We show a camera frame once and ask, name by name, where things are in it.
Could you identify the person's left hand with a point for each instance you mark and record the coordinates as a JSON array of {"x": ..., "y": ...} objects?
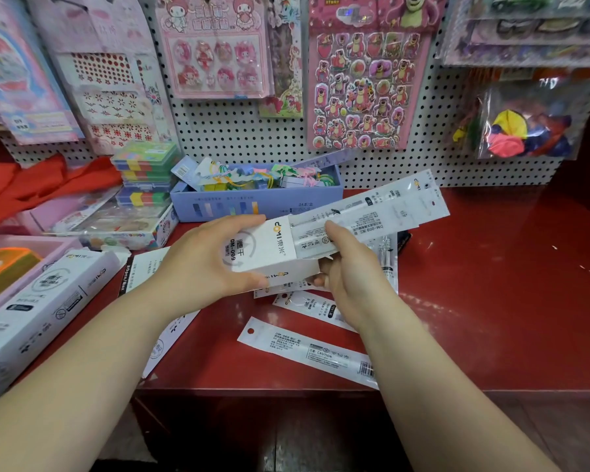
[{"x": 191, "y": 270}]

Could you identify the person's right hand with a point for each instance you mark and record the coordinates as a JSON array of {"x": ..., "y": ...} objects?
[{"x": 356, "y": 285}]

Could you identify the person's right thumb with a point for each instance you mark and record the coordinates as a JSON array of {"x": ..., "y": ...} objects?
[{"x": 339, "y": 238}]

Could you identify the person's left thumb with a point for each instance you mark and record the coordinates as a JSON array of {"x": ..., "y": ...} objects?
[{"x": 248, "y": 282}]

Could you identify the small white pen box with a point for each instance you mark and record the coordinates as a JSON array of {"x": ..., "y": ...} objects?
[{"x": 275, "y": 253}]

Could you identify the white pen refill packet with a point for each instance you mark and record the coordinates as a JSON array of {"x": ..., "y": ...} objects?
[
  {"x": 398, "y": 191},
  {"x": 398, "y": 218},
  {"x": 312, "y": 309},
  {"x": 280, "y": 289},
  {"x": 314, "y": 352}
]

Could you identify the person's left forearm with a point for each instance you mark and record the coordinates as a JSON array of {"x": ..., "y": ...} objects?
[{"x": 78, "y": 383}]

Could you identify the person's right forearm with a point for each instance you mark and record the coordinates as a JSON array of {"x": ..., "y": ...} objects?
[{"x": 437, "y": 407}]

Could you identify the clear pen refill packet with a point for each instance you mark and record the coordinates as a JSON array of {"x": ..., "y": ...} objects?
[{"x": 388, "y": 260}]

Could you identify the small black object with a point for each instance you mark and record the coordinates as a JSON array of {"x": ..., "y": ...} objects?
[{"x": 404, "y": 240}]

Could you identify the blue cardboard display box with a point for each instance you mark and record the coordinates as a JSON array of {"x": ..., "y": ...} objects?
[{"x": 255, "y": 203}]

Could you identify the pile of colourful notepads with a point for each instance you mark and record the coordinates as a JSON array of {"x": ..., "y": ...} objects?
[{"x": 255, "y": 177}]

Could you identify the flat white pen box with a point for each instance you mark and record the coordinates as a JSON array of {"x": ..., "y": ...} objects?
[{"x": 145, "y": 270}]

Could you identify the sticker display box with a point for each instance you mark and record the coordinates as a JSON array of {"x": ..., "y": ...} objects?
[{"x": 123, "y": 228}]

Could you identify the white pegboard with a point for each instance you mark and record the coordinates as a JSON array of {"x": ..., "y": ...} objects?
[{"x": 246, "y": 130}]

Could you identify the stack of colourful plastic cases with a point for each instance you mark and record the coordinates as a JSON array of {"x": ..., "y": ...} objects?
[{"x": 145, "y": 171}]

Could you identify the pink bear sticker sheet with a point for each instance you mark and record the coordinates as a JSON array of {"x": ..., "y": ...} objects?
[{"x": 364, "y": 83}]

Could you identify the pony sticker pack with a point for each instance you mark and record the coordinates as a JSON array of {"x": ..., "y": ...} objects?
[{"x": 286, "y": 58}]

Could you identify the pink flat box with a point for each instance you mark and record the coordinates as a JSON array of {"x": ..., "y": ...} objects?
[{"x": 54, "y": 211}]

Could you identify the long white pen box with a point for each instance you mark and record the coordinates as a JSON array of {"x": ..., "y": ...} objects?
[{"x": 39, "y": 314}]

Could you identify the bag of colourful balloons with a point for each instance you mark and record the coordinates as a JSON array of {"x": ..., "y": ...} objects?
[{"x": 526, "y": 127}]

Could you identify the pink tray box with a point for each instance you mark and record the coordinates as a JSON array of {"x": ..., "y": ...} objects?
[{"x": 29, "y": 245}]

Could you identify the pink rabbit sticker pack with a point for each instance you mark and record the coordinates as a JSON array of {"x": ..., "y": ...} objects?
[{"x": 214, "y": 49}]

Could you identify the red cloth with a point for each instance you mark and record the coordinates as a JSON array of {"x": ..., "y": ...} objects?
[{"x": 34, "y": 186}]

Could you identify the red flower sticker pack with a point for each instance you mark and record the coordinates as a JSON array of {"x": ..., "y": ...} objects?
[{"x": 108, "y": 88}]

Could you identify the orange plastic case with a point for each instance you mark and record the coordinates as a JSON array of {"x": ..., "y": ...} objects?
[{"x": 7, "y": 270}]

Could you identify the hanging clear toy packs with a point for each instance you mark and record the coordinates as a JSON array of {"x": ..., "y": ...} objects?
[{"x": 526, "y": 29}]

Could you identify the pastel cartoon sticker pack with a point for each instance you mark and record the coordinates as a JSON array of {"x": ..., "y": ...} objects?
[{"x": 22, "y": 78}]

